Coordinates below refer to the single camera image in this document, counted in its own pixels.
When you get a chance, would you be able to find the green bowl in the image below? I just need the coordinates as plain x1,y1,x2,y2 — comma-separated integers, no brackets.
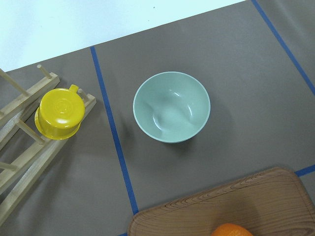
133,71,211,143

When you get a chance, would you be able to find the wooden cutting board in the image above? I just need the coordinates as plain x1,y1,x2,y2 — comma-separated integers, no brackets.
127,167,315,236

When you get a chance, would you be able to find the wooden dish rack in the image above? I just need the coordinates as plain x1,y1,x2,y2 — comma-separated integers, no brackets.
0,64,97,224

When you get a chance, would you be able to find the yellow plastic cup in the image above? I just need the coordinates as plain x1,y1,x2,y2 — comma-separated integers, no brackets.
34,85,85,140

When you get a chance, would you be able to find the orange fruit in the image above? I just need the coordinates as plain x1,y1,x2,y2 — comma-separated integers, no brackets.
210,223,253,236

